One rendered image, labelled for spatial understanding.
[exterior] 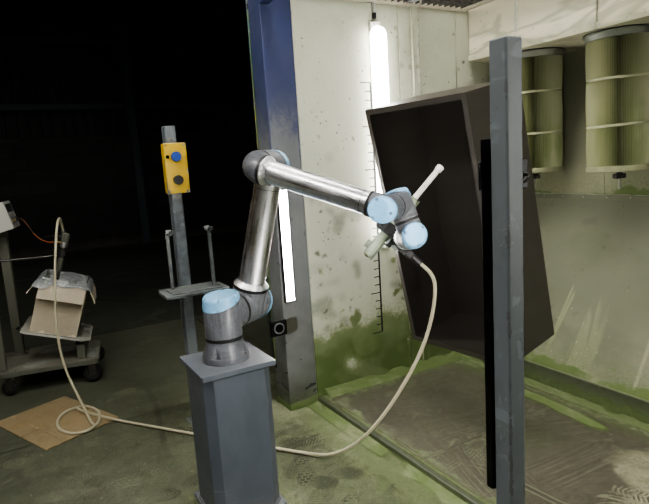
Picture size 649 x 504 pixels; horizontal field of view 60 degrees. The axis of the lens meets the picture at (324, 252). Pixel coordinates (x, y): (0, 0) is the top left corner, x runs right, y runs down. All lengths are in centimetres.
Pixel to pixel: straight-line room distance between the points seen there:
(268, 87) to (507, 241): 205
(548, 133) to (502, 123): 244
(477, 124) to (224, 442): 159
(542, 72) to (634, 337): 158
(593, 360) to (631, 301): 37
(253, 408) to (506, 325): 128
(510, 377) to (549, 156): 248
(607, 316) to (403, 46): 193
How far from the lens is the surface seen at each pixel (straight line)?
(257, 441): 240
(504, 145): 127
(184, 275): 315
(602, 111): 336
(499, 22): 379
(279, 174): 206
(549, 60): 373
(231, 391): 228
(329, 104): 326
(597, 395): 337
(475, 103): 235
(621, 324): 340
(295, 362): 329
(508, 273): 130
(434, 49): 376
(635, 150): 335
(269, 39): 315
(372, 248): 230
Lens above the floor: 141
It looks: 9 degrees down
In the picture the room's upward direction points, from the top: 4 degrees counter-clockwise
